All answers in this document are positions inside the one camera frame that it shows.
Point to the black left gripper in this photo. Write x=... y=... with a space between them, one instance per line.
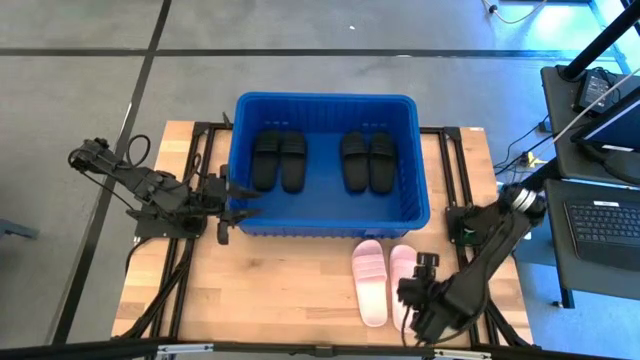
x=212 y=197

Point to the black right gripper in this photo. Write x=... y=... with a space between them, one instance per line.
x=435 y=310

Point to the pink slide sandal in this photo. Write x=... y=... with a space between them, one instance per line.
x=370 y=285
x=402 y=260

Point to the black slide sandal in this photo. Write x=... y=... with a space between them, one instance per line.
x=293 y=162
x=383 y=164
x=266 y=160
x=355 y=162

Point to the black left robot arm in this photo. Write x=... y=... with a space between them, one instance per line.
x=155 y=192

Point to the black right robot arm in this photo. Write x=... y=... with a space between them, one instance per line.
x=490 y=250

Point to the blue plastic bin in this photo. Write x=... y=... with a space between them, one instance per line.
x=325 y=210

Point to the black computer cart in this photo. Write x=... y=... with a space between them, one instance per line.
x=554 y=220

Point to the black laptop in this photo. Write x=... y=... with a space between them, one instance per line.
x=605 y=230

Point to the grey metal foot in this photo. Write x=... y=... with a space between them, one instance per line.
x=15 y=229

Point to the black flat monitor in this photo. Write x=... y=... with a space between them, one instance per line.
x=620 y=125

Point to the black power adaptor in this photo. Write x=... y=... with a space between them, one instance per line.
x=592 y=90

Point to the black metal pole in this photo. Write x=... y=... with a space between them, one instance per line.
x=600 y=45

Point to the black aluminium table frame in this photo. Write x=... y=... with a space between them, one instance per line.
x=452 y=134
x=201 y=128

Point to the black overhead frame bar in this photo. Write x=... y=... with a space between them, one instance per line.
x=75 y=348

